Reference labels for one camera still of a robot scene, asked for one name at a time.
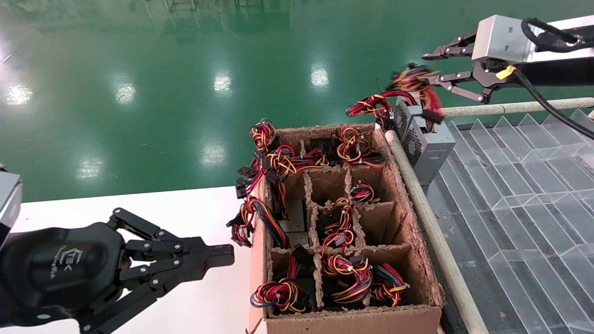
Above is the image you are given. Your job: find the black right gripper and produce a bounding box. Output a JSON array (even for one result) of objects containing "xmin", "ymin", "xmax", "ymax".
[{"xmin": 421, "ymin": 29, "xmax": 516, "ymax": 103}]

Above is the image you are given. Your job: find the cardboard box with dividers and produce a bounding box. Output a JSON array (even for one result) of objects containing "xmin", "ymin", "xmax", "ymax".
[{"xmin": 248, "ymin": 123, "xmax": 444, "ymax": 334}]

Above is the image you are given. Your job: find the white rail pipe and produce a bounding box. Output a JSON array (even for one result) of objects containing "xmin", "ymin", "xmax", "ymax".
[
  {"xmin": 386, "ymin": 130, "xmax": 490, "ymax": 334},
  {"xmin": 441, "ymin": 97, "xmax": 594, "ymax": 119}
]

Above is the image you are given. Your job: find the power supply with cable bundle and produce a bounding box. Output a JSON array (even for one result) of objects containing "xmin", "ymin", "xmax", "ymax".
[
  {"xmin": 371, "ymin": 262, "xmax": 411, "ymax": 308},
  {"xmin": 348, "ymin": 180, "xmax": 374, "ymax": 204},
  {"xmin": 309, "ymin": 126, "xmax": 387, "ymax": 170},
  {"xmin": 316, "ymin": 197, "xmax": 355, "ymax": 253},
  {"xmin": 235, "ymin": 118, "xmax": 309, "ymax": 218},
  {"xmin": 251, "ymin": 246, "xmax": 316, "ymax": 314},
  {"xmin": 323, "ymin": 253, "xmax": 374, "ymax": 307},
  {"xmin": 226, "ymin": 195, "xmax": 309, "ymax": 249}
]

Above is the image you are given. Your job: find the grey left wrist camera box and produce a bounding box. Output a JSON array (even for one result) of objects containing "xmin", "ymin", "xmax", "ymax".
[{"xmin": 0, "ymin": 165, "xmax": 23, "ymax": 249}]

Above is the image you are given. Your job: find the black looped camera cable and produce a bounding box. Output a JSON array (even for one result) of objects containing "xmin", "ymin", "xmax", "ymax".
[{"xmin": 521, "ymin": 18, "xmax": 594, "ymax": 52}]

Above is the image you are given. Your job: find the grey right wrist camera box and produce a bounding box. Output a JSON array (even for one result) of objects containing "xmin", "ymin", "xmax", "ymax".
[{"xmin": 471, "ymin": 15, "xmax": 534, "ymax": 64}]

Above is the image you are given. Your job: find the black cable with yellow connector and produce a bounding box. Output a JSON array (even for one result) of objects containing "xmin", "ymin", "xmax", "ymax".
[{"xmin": 496, "ymin": 64, "xmax": 594, "ymax": 140}]

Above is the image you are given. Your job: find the transparent acrylic divider rack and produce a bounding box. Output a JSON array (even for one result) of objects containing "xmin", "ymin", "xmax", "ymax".
[{"xmin": 436, "ymin": 109, "xmax": 594, "ymax": 334}]

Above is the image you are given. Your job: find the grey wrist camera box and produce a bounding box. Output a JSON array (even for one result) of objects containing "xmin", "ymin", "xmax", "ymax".
[
  {"xmin": 471, "ymin": 15, "xmax": 534, "ymax": 64},
  {"xmin": 0, "ymin": 165, "xmax": 23, "ymax": 249}
]

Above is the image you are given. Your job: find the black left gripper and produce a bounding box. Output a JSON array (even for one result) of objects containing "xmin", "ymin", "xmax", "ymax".
[{"xmin": 0, "ymin": 207, "xmax": 235, "ymax": 334}]

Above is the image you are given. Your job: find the grey power supply with cables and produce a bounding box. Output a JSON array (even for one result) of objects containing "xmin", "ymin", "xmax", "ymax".
[
  {"xmin": 346, "ymin": 89, "xmax": 425, "ymax": 140},
  {"xmin": 390, "ymin": 64, "xmax": 457, "ymax": 186}
]

